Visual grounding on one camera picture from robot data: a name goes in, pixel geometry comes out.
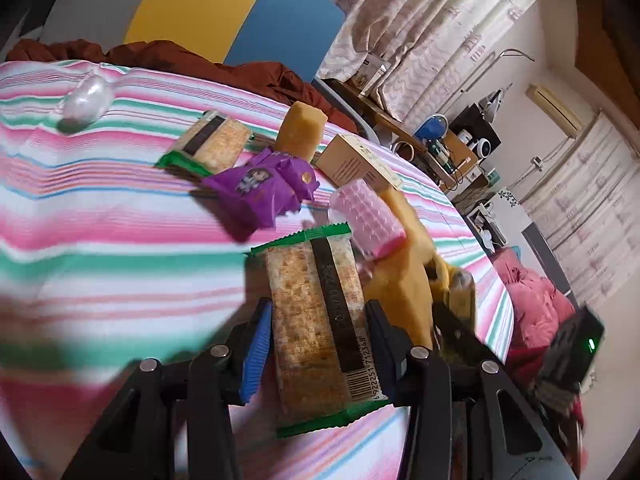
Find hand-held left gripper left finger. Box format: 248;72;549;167
60;297;273;480

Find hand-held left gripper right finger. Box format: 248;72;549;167
365;300;576;480

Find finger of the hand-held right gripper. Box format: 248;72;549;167
431;301;483;366
445;266;477;323

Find green-edged cracker packet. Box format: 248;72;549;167
154;109;253;181
244;222;408;438

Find purple snack packet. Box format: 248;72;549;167
192;147;321;242

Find beige cardboard box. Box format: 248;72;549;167
314;133;403;191

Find yellow sponge block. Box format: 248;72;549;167
272;101;328;165

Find clear white item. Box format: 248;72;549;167
54;62;126;133

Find pink quilt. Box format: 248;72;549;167
492;247;581;356

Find white patterned curtain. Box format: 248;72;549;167
260;0;551;126
520;110;640;306

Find blue desk fan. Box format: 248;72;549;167
414;114;449;143

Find wooden desk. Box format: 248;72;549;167
322;77;488;196

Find striped bedsheet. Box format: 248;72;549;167
0;60;516;480

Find air conditioner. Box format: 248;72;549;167
525;84;586;137

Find small boxes by curtain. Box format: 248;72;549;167
350;52;391;96

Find brown blanket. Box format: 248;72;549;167
5;39;346;128

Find grey yellow blue headboard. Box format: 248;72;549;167
37;0;346;78

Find grey bed frame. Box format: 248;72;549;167
312;77;381;146

